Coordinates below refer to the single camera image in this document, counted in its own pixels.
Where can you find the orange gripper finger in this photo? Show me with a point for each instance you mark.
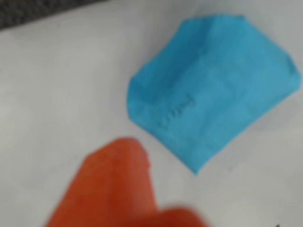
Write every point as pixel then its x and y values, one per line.
pixel 113 189

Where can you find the blue paper packet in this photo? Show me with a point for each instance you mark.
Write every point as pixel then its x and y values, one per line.
pixel 213 82

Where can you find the dark grey foam strip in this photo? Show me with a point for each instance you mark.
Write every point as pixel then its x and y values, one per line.
pixel 28 11

